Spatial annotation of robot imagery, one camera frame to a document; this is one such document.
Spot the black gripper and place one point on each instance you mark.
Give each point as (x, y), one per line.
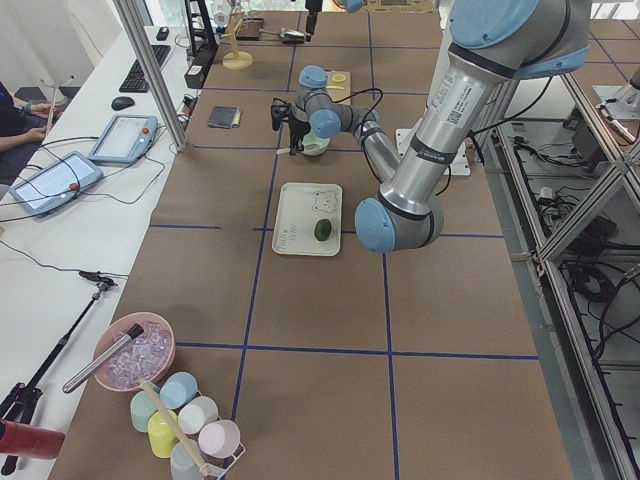
(298, 127)

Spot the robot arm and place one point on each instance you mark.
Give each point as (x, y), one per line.
(492, 42)
(314, 7)

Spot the mint green bowl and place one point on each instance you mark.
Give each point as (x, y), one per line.
(314, 145)

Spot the pink bowl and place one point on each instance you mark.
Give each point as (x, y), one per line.
(116, 330)

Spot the yellow sponge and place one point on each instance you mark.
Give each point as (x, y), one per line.
(237, 118)

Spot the bamboo cutting board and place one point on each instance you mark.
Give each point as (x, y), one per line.
(346, 84)

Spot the wooden mug tree stand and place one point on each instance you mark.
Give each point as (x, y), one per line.
(231, 23)

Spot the steel scoop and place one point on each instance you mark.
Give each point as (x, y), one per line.
(286, 36)

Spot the dark glass tray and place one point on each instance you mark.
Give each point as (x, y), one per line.
(250, 29)

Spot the cream bear serving tray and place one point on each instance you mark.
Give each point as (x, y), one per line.
(300, 206)

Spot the green lime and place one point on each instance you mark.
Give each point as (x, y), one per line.
(322, 230)

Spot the blue teach pendant far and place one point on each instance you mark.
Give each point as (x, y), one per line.
(126, 138)

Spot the blue teach pendant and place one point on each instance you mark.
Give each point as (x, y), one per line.
(126, 138)
(56, 184)

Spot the black computer mouse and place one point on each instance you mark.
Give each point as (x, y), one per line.
(122, 102)

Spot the blue teach pendant near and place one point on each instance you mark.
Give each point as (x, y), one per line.
(56, 184)

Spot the steel tube tool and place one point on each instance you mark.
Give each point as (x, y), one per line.
(88, 370)

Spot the clear crinkled plastic ice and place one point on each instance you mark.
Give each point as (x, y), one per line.
(142, 359)

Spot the light blue cup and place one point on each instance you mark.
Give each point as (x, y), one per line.
(178, 390)

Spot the white cup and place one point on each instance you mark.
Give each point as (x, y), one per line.
(199, 412)

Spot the mint green cup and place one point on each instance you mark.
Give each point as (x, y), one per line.
(141, 410)

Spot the pink cup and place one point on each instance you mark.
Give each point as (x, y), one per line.
(219, 439)

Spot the wooden stick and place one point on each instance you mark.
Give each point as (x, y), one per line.
(205, 469)

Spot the yellow cup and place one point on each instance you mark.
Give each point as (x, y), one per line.
(161, 437)

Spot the black tripod stick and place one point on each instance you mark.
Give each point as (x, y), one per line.
(18, 407)

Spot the red bottle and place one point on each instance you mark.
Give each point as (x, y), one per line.
(24, 440)

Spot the aluminium frame post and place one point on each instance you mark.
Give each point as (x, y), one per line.
(134, 28)

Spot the white wire cup rack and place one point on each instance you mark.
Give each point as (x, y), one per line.
(219, 471)

